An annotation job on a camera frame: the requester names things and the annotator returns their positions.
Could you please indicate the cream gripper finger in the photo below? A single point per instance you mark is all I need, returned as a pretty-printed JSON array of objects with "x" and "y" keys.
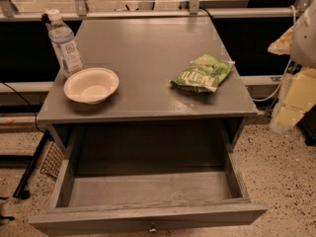
[
  {"x": 297, "y": 96},
  {"x": 281, "y": 46}
]

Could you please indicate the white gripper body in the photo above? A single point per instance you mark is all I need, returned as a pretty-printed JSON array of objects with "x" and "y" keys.
[{"x": 304, "y": 41}]

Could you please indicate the green jalapeno chip bag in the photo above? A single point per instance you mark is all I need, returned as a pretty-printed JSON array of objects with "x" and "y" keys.
[{"x": 203, "y": 75}]

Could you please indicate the silver drawer knob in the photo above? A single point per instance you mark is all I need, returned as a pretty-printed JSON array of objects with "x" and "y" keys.
[{"x": 152, "y": 229}]

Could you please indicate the open grey top drawer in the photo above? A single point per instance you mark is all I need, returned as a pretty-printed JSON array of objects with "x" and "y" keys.
[{"x": 98, "y": 196}]

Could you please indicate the grey wooden cabinet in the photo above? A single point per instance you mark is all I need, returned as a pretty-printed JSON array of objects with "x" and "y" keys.
[{"x": 146, "y": 114}]

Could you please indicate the white paper bowl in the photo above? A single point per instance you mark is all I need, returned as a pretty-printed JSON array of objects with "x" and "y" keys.
[{"x": 91, "y": 86}]

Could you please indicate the clear plastic water bottle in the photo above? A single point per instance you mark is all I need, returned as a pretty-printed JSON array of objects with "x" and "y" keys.
[{"x": 63, "y": 42}]

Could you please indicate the black metal floor leg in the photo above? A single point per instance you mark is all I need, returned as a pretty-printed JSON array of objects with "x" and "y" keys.
[{"x": 21, "y": 191}]

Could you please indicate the black wire basket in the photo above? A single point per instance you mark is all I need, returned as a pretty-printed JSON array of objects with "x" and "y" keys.
[{"x": 52, "y": 161}]

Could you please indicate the grey metal rail frame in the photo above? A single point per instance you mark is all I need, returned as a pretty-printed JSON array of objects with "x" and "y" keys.
[{"x": 31, "y": 10}]

